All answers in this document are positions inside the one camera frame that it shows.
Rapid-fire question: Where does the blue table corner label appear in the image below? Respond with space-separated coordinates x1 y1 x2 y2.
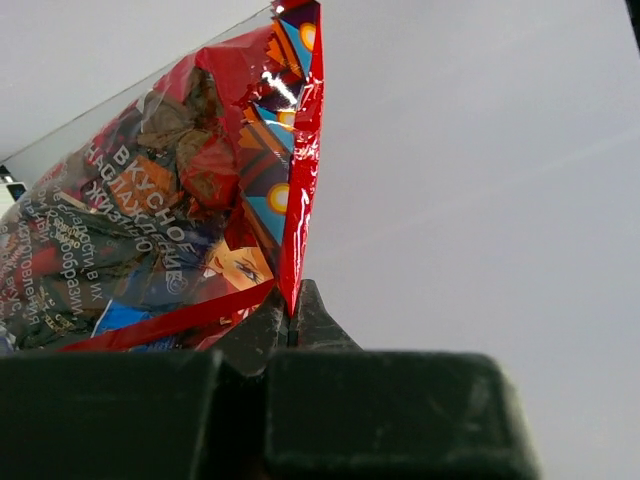
0 165 27 208

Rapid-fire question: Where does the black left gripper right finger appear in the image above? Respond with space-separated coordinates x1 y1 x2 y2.
263 280 542 479

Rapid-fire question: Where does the large red candy bag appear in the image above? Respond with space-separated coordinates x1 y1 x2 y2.
1 1 324 354

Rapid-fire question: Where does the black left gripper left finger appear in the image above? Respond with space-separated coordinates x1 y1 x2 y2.
0 284 291 480

